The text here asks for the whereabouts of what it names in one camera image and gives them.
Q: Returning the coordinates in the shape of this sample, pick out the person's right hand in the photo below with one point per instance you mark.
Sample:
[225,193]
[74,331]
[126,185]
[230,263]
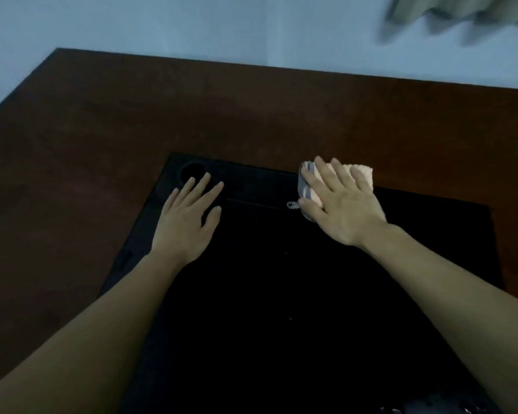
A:
[349,213]

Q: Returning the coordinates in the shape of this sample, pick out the person's left hand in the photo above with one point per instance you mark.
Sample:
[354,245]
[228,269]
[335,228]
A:
[183,230]

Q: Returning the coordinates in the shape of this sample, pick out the person's right little finger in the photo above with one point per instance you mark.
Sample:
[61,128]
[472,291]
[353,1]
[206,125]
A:
[364,181]

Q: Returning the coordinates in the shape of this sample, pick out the person's right thumb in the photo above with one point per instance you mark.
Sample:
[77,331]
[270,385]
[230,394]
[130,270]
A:
[311,208]

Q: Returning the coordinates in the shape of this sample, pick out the person's right middle finger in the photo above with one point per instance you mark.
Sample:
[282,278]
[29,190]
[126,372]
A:
[329,173]

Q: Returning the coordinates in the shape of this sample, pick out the person's left middle finger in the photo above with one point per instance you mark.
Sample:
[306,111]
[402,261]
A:
[197,190]

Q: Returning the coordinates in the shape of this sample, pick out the person's left little finger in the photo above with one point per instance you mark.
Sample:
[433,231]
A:
[169,203]

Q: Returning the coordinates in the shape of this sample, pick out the person's left thumb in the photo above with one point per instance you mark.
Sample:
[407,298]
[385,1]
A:
[212,220]

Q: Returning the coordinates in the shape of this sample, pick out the pink cleaning cloth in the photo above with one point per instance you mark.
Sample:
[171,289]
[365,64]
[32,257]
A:
[314,196]

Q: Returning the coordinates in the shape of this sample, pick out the person's right forearm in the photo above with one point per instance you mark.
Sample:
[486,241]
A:
[457,306]

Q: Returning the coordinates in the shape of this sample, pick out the person's left forearm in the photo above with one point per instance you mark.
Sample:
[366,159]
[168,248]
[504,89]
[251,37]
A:
[90,331]

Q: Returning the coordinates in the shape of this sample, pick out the black tray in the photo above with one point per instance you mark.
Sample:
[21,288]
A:
[285,306]

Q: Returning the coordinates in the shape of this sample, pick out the beige curtain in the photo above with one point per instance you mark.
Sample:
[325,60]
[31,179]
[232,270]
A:
[462,6]

